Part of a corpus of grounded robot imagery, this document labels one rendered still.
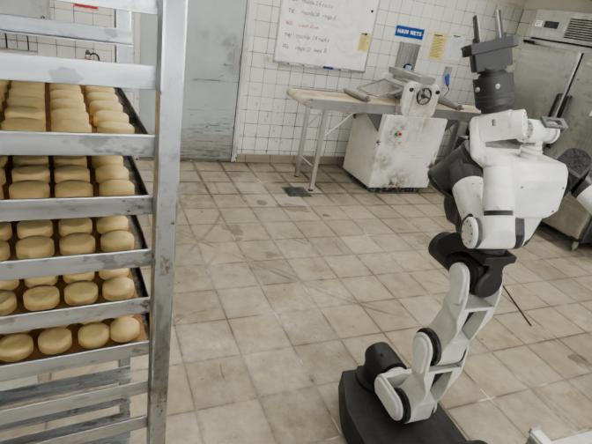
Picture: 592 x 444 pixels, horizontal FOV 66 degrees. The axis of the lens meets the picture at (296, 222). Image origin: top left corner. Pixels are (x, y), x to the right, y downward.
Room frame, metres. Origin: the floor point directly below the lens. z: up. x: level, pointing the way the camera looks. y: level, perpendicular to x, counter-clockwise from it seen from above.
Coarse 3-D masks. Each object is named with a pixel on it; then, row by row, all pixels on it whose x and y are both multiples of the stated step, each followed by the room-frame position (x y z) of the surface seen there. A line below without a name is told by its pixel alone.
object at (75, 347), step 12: (72, 324) 0.63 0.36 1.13; (84, 324) 0.63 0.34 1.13; (108, 324) 0.64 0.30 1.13; (0, 336) 0.57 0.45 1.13; (36, 336) 0.59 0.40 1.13; (72, 336) 0.60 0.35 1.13; (144, 336) 0.63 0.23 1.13; (36, 348) 0.56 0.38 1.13; (72, 348) 0.57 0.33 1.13; (84, 348) 0.58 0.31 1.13; (96, 348) 0.58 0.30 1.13; (0, 360) 0.52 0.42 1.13; (24, 360) 0.53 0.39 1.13
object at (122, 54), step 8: (120, 16) 0.96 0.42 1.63; (128, 16) 0.97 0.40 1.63; (120, 24) 0.96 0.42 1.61; (128, 24) 0.97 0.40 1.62; (120, 48) 0.96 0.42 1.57; (128, 48) 0.97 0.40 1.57; (120, 56) 0.96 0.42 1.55; (128, 56) 0.97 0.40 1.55; (128, 96) 0.97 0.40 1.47; (120, 360) 0.96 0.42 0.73; (128, 360) 0.97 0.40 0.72; (120, 384) 0.96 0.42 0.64; (120, 408) 0.96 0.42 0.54; (128, 408) 0.97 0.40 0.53
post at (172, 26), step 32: (160, 0) 0.58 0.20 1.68; (160, 32) 0.58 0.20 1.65; (160, 64) 0.57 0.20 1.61; (160, 96) 0.57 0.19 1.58; (160, 128) 0.57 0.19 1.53; (160, 160) 0.57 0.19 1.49; (160, 192) 0.57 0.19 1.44; (160, 224) 0.57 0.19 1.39; (160, 256) 0.57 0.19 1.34; (160, 288) 0.57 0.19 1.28; (160, 320) 0.58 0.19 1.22; (160, 352) 0.58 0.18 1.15; (160, 384) 0.58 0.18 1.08; (160, 416) 0.58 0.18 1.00
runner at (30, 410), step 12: (132, 384) 0.58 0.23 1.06; (144, 384) 0.59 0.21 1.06; (72, 396) 0.53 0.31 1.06; (84, 396) 0.54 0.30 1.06; (96, 396) 0.55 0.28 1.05; (108, 396) 0.56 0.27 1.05; (120, 396) 0.57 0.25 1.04; (12, 408) 0.49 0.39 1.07; (24, 408) 0.50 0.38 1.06; (36, 408) 0.51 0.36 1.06; (48, 408) 0.52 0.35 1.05; (60, 408) 0.53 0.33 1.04; (72, 408) 0.53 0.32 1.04; (0, 420) 0.48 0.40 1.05; (12, 420) 0.49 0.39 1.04
